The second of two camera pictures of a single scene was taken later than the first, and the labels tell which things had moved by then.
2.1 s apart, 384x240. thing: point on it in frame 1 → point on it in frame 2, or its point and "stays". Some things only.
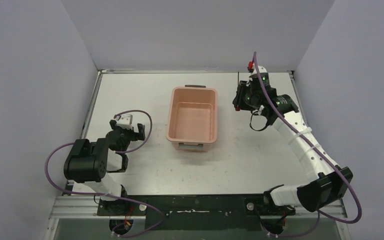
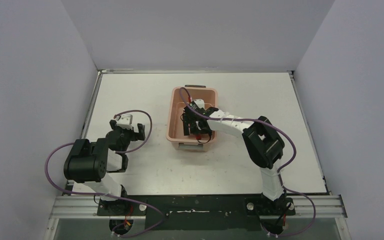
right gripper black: (242, 85) → (187, 120)
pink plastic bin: (192, 118) stays
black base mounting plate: (194, 212) stays
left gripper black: (134, 132) stays
